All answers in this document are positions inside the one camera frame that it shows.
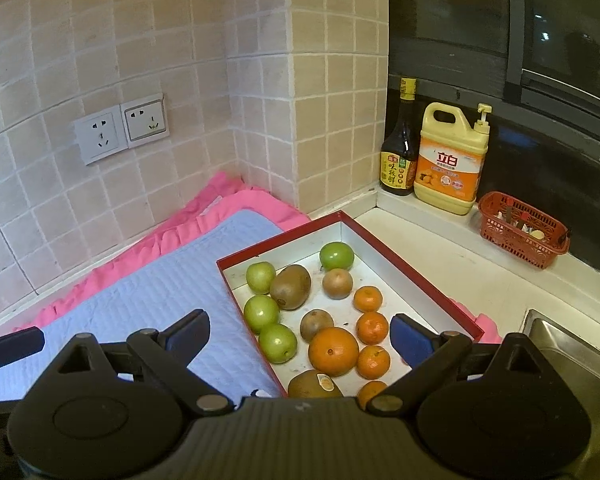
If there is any green apple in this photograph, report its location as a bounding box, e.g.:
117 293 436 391
244 295 279 334
259 323 298 364
246 261 276 295

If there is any small tangerine on mat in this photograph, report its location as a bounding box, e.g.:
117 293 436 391
356 346 391 379

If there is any small tangerine near box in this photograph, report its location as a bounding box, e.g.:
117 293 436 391
356 380 387 410

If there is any light blue quilted mat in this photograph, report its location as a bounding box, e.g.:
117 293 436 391
0 210 280 402

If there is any large orange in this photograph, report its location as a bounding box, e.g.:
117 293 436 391
308 327 360 376

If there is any green apple on mat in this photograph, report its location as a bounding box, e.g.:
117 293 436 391
259 323 298 364

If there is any red cardboard box tray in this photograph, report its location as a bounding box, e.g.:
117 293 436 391
218 211 484 396

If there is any small brown kiwi in box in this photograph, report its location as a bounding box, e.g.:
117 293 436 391
300 309 334 344

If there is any green apple in box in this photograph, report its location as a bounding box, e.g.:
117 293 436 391
246 261 276 295

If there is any brown kiwi with sticker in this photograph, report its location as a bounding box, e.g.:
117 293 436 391
287 370 342 399

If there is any red plastic basket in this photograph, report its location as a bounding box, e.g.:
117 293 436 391
478 191 570 270

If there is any steel sink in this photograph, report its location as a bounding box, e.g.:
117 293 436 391
521 308 600 441

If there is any pink towel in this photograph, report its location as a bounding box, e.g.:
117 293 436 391
14 170 504 346

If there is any dark soy sauce bottle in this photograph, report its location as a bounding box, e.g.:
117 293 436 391
379 77 419 196

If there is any yellow detergent jug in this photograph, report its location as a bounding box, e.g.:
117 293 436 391
414 102 492 216

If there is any white wall socket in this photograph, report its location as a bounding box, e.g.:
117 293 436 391
121 93 169 148
72 105 128 166

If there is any dark window frame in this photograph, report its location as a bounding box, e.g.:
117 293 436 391
389 0 600 141

